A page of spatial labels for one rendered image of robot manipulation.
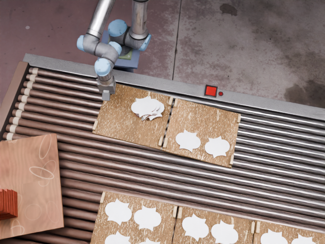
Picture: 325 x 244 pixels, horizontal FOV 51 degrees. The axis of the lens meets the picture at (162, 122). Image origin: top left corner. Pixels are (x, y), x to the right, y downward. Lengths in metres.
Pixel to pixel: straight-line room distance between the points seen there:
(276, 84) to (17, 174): 2.48
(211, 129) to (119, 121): 0.55
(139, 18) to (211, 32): 1.73
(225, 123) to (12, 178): 1.22
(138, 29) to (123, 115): 0.51
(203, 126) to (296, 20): 2.24
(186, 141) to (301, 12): 2.50
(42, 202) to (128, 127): 0.62
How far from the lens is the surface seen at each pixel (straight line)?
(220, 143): 2.02
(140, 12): 1.96
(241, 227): 1.95
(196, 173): 1.97
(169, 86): 2.17
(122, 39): 2.15
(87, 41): 1.80
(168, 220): 1.88
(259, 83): 3.42
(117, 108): 2.07
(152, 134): 2.00
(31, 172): 1.91
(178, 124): 2.03
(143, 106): 1.99
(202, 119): 2.07
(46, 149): 1.93
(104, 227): 1.88
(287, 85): 3.51
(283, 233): 2.02
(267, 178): 2.07
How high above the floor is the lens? 2.80
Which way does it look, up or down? 66 degrees down
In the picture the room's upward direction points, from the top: 8 degrees clockwise
